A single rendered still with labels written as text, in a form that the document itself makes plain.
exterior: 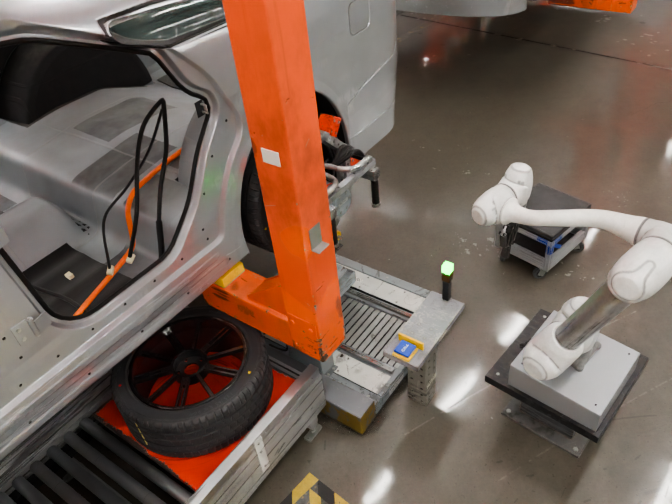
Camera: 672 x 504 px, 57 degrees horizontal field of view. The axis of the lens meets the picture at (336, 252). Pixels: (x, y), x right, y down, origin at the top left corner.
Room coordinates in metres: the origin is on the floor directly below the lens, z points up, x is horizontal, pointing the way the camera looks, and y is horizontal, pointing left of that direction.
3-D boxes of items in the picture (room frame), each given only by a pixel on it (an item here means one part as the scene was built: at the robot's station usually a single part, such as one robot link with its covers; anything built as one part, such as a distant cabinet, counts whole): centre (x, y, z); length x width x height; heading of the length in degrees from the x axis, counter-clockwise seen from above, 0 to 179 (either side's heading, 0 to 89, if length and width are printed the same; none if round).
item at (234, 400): (1.76, 0.68, 0.39); 0.66 x 0.66 x 0.24
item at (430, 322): (1.83, -0.35, 0.44); 0.43 x 0.17 x 0.03; 140
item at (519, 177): (1.85, -0.69, 1.13); 0.13 x 0.11 x 0.16; 128
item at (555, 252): (2.69, -1.19, 0.17); 0.43 x 0.36 x 0.34; 128
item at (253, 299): (1.96, 0.37, 0.69); 0.52 x 0.17 x 0.35; 50
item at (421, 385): (1.80, -0.33, 0.21); 0.10 x 0.10 x 0.42; 50
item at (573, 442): (1.64, -0.92, 0.15); 0.50 x 0.50 x 0.30; 44
